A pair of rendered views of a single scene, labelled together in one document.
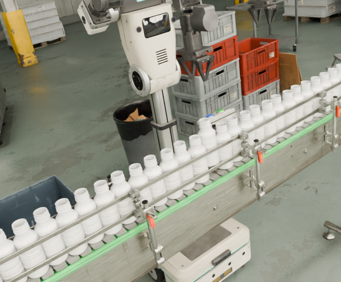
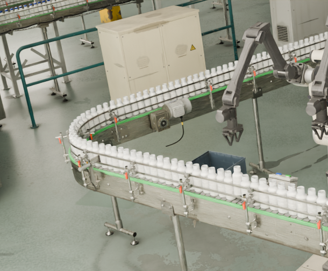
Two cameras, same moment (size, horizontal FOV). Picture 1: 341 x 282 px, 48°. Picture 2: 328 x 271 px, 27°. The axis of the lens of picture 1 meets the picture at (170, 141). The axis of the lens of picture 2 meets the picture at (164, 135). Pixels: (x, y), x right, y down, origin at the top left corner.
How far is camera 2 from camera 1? 3.50 m
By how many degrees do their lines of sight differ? 70
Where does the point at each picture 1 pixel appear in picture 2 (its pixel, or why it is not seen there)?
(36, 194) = (233, 161)
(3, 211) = (217, 159)
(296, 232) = not seen: outside the picture
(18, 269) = (147, 171)
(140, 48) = not seen: hidden behind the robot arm
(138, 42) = not seen: hidden behind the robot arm
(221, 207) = (233, 221)
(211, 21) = (220, 118)
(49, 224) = (159, 163)
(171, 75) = not seen: outside the picture
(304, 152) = (304, 238)
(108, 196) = (179, 169)
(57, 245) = (159, 173)
